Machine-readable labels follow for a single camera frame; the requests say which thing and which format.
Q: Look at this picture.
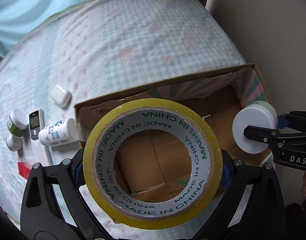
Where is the yellow packing tape roll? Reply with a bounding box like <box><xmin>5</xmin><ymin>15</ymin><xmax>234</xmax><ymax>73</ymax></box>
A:
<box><xmin>82</xmin><ymin>98</ymin><xmax>223</xmax><ymax>229</ymax></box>

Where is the floral checked bed quilt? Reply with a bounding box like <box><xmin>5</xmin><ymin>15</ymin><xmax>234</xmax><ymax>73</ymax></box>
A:
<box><xmin>0</xmin><ymin>0</ymin><xmax>244</xmax><ymax>223</ymax></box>

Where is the red rectangular carton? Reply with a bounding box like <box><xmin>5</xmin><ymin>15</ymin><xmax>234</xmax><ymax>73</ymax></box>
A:
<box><xmin>17</xmin><ymin>161</ymin><xmax>32</xmax><ymax>179</ymax></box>

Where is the green labelled white jar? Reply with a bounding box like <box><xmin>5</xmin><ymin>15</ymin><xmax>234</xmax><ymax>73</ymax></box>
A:
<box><xmin>7</xmin><ymin>108</ymin><xmax>29</xmax><ymax>138</ymax></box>

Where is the black capped white bottle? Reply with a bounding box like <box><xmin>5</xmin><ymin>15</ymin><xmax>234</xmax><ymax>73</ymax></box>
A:
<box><xmin>6</xmin><ymin>134</ymin><xmax>22</xmax><ymax>152</ymax></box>

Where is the white blue-labelled pill bottle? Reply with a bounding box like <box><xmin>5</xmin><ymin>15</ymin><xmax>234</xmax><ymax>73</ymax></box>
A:
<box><xmin>39</xmin><ymin>118</ymin><xmax>78</xmax><ymax>147</ymax></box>

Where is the white earbuds case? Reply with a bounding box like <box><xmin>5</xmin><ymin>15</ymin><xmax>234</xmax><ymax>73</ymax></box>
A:
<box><xmin>50</xmin><ymin>84</ymin><xmax>72</xmax><ymax>108</ymax></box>

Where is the white remote control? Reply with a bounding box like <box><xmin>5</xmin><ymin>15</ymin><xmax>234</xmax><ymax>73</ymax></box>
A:
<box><xmin>28</xmin><ymin>108</ymin><xmax>45</xmax><ymax>141</ymax></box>

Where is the pale green lidded white jar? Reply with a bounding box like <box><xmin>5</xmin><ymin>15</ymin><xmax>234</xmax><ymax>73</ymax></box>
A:
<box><xmin>232</xmin><ymin>101</ymin><xmax>278</xmax><ymax>154</ymax></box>

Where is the brown cardboard box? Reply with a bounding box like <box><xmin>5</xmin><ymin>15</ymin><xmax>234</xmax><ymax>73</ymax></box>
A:
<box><xmin>73</xmin><ymin>63</ymin><xmax>273</xmax><ymax>224</ymax></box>

